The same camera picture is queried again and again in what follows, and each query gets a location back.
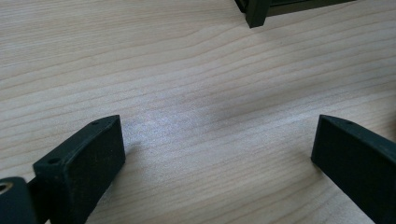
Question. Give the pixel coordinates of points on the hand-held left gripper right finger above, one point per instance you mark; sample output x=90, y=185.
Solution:
x=358, y=161

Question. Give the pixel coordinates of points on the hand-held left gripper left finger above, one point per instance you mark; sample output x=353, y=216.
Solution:
x=77, y=174

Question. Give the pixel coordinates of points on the black two-tier metal rack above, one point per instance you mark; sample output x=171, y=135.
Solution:
x=257, y=12

